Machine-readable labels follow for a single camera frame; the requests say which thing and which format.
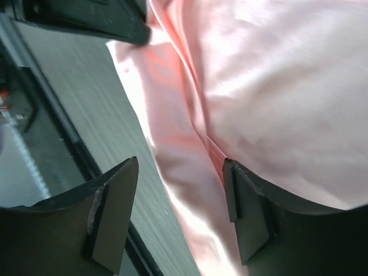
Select pink satin napkin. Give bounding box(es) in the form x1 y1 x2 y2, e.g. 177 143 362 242
107 1 367 275

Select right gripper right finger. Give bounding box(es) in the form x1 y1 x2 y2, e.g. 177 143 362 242
223 159 367 275

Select white slotted cable duct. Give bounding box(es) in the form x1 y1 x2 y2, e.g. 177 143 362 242
1 118 51 208

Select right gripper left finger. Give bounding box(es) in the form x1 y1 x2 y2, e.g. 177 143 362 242
1 157 139 275

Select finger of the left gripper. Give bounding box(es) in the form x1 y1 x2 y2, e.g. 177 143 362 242
11 0 150 46

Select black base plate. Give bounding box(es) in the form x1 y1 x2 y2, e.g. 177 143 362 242
1 44 100 197

